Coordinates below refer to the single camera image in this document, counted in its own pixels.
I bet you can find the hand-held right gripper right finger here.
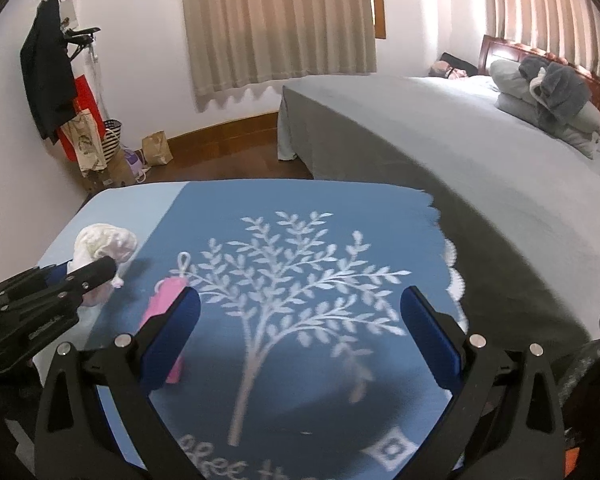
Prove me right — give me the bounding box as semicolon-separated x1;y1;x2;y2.
400;285;567;480

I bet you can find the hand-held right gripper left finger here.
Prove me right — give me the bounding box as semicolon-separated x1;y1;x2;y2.
34;286;202;480

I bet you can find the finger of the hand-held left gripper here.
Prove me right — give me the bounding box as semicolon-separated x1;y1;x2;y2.
0;261;73;301
0;256;118;313

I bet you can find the white tissue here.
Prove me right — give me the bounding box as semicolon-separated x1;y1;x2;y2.
74;223;138;307

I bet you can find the cardboard box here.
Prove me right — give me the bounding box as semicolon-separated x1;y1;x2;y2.
82;152;137;193

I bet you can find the beige printed tote bag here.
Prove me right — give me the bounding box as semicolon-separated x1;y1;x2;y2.
60;109;108;177

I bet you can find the striped bag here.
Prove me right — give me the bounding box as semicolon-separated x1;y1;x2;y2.
100;119;124;161

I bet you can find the brown paper bag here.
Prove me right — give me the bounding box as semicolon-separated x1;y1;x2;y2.
141;131;174;167

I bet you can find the blue leaf-print blanket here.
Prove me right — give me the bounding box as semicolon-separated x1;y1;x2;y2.
32;180;476;480

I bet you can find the grey bed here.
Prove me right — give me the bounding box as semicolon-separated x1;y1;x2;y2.
277;75;600;356

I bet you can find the dark jacket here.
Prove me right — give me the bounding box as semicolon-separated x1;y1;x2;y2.
20;0;78;146

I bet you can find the black pillow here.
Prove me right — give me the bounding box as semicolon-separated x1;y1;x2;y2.
440;51;481;77

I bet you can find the dark grey towel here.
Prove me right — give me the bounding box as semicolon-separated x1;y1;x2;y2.
519;56;593;128

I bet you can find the wooden headboard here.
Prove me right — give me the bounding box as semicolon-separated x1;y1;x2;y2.
479;35;600;111

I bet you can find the beige curtain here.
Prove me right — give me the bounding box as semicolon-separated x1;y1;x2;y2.
179;0;378;113
482;0;600;83

